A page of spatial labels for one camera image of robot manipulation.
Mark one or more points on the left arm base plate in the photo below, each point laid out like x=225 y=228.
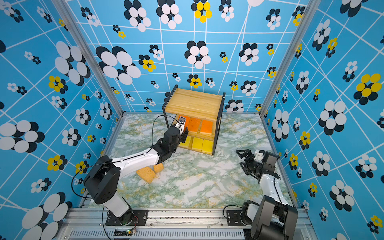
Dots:
x=126 y=217

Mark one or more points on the tan sponge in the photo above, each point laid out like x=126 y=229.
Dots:
x=146 y=174
x=158 y=168

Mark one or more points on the wooden three-tier shelf black frame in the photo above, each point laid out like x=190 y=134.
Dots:
x=203 y=114

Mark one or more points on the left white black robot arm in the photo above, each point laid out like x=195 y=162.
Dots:
x=102 y=180

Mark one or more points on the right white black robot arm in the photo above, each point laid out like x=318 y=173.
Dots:
x=273 y=218

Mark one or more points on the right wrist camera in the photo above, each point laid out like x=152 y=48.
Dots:
x=259 y=155

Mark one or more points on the yellow sponge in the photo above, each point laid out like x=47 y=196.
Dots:
x=187 y=143
x=207 y=146
x=197 y=144

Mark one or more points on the aluminium front rail frame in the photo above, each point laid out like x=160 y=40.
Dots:
x=161 y=224

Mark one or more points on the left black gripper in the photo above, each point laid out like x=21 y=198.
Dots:
x=184 y=136

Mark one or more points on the orange sponge front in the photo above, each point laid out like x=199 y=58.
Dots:
x=207 y=127

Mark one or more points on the orange sponge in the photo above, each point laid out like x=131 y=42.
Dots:
x=207 y=127
x=194 y=125
x=185 y=120

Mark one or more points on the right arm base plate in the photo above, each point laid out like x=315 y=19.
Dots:
x=234 y=219

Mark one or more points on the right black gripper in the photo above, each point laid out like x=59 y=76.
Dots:
x=248 y=162

